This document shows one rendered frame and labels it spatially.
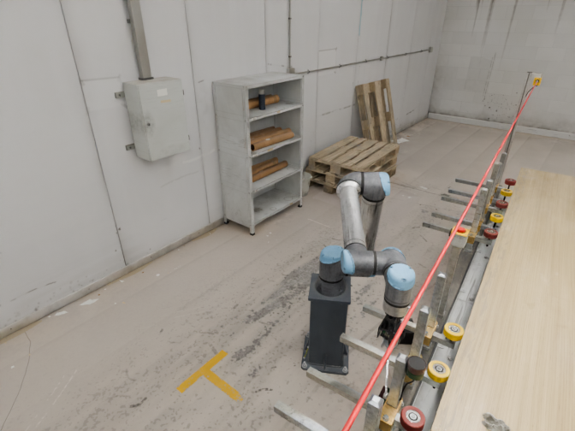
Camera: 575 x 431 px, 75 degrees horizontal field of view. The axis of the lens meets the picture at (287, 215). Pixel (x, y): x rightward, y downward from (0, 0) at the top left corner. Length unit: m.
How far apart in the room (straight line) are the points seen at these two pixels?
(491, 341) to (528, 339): 0.16
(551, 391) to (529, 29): 7.75
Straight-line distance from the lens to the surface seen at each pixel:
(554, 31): 8.90
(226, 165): 3.98
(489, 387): 1.69
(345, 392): 1.57
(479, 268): 2.82
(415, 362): 1.38
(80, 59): 3.20
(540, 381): 1.80
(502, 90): 9.08
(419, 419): 1.51
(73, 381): 3.02
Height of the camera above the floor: 2.11
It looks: 28 degrees down
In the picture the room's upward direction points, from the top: straight up
